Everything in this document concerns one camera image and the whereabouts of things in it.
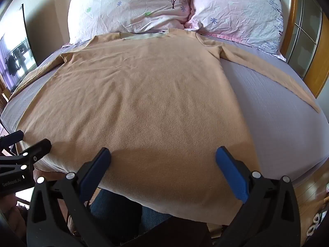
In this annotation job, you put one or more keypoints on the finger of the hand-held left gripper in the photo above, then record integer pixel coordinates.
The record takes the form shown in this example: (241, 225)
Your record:
(38, 148)
(14, 135)

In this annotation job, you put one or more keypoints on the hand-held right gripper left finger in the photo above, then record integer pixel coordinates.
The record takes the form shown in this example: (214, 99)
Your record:
(96, 168)

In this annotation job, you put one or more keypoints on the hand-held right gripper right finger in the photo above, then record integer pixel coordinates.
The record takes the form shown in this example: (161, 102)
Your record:
(231, 171)

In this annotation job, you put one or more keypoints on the tan long-sleeve shirt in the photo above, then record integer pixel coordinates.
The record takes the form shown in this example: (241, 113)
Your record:
(144, 113)

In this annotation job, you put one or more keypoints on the dark clothes on hanger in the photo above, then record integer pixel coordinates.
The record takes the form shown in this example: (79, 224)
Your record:
(11, 63)

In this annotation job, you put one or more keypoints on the person's legs in blue jeans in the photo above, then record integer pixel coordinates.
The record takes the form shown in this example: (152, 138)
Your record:
(123, 211)

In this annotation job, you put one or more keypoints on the bed with lilac sheet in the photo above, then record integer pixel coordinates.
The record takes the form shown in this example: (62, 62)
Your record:
(277, 113)

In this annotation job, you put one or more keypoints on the window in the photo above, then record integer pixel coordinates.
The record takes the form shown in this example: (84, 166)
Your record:
(16, 56)

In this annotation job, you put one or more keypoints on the pink floral pillow with tree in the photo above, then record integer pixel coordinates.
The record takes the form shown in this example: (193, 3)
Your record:
(128, 7)

